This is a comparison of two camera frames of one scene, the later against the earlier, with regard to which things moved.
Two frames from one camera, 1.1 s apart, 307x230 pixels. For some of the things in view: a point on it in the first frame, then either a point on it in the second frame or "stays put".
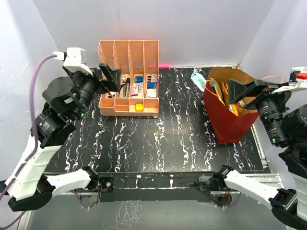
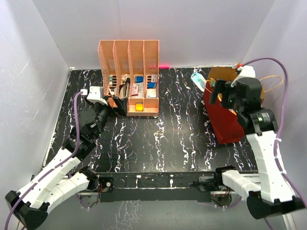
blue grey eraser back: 138,79 stays put
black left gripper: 112,74 -> 121,103
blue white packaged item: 199,81 stays put
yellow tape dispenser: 139,107 stays put
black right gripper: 237,89 -> 221,86
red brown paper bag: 230,127 stays put
